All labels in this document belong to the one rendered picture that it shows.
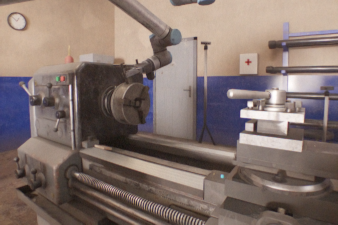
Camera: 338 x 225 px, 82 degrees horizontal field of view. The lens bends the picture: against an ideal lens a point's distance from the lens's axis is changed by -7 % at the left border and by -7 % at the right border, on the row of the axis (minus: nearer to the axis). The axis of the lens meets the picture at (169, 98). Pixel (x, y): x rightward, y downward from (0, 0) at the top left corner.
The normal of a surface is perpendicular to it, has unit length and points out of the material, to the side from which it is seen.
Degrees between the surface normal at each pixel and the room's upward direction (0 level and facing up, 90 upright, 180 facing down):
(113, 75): 90
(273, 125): 90
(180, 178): 36
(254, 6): 90
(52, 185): 90
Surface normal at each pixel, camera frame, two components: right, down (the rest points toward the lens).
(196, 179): -0.32, -0.77
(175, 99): -0.55, 0.07
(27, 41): 0.84, 0.04
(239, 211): 0.00, -1.00
